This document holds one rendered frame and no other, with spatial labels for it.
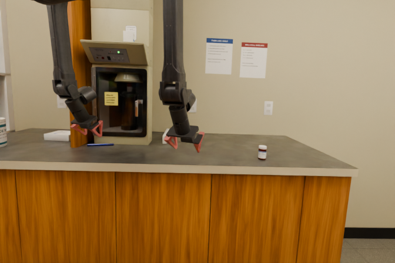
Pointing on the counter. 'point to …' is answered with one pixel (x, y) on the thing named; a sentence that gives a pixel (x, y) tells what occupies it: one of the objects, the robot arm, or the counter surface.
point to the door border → (94, 90)
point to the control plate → (109, 54)
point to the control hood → (138, 49)
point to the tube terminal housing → (134, 18)
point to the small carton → (129, 36)
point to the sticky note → (111, 98)
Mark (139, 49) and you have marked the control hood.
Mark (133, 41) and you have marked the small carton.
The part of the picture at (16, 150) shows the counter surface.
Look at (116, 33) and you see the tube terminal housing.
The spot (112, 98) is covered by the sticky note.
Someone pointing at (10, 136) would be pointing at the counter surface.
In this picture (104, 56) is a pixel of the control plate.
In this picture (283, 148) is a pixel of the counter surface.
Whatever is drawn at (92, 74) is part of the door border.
